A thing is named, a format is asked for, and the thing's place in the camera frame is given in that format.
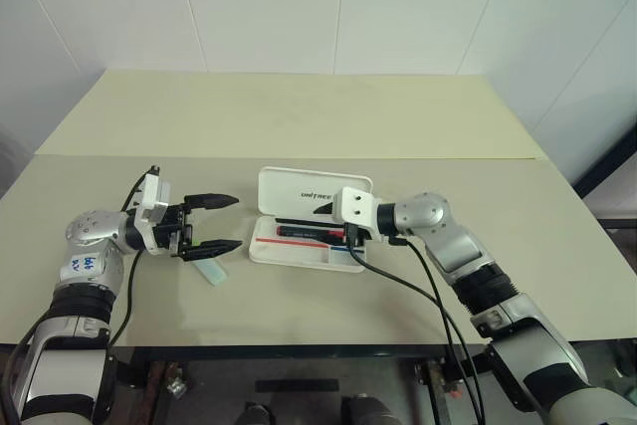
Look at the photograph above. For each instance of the black marker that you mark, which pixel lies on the black marker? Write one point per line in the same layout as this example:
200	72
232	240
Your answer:
298	222

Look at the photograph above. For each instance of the black flat rectangular strip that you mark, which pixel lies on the black flat rectangular strip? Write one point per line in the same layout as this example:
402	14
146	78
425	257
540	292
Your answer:
296	385

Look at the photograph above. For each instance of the white sticker with blue writing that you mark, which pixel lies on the white sticker with blue writing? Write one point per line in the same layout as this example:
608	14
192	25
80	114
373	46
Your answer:
82	266

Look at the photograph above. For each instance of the dark rounded shape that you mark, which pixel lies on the dark rounded shape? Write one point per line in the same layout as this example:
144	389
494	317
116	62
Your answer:
259	415
365	411

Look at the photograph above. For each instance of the red marker with dark label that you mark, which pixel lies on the red marker with dark label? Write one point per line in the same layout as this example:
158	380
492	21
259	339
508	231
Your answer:
303	233

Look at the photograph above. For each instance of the metal table bracket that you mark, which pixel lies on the metal table bracket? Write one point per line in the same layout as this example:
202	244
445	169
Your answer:
174	386

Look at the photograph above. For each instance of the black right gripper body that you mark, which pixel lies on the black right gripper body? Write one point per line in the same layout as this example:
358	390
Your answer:
359	236

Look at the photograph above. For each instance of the metal bracket with red part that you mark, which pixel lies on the metal bracket with red part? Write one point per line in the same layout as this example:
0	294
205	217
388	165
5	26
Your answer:
443	379

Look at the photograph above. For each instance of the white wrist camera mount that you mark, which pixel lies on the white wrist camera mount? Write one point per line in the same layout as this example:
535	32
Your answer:
151	206
356	208

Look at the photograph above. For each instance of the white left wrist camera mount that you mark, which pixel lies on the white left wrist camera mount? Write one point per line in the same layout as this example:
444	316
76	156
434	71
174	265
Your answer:
151	206

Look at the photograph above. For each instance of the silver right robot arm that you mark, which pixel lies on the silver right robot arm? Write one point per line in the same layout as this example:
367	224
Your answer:
463	251

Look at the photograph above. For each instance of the pale translucent rectangular eraser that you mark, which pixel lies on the pale translucent rectangular eraser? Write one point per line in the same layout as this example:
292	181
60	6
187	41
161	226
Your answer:
211	272

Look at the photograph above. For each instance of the dark window frame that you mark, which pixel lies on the dark window frame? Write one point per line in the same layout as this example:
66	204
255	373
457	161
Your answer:
609	161

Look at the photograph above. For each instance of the black table frame bar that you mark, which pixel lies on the black table frame bar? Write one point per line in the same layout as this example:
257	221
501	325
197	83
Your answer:
298	351

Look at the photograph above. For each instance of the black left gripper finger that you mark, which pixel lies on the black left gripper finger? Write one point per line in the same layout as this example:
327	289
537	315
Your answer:
214	247
211	201

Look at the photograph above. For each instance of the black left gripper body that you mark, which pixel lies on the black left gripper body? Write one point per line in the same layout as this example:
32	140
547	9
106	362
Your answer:
174	231

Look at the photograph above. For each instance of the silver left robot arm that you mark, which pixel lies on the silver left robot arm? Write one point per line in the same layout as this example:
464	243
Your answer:
84	233

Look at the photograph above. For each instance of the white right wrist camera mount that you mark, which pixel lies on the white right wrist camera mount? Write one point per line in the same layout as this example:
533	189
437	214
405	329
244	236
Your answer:
356	208

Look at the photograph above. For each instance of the white hinged pencil case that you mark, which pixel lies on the white hinged pencil case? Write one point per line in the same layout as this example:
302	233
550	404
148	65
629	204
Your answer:
298	191

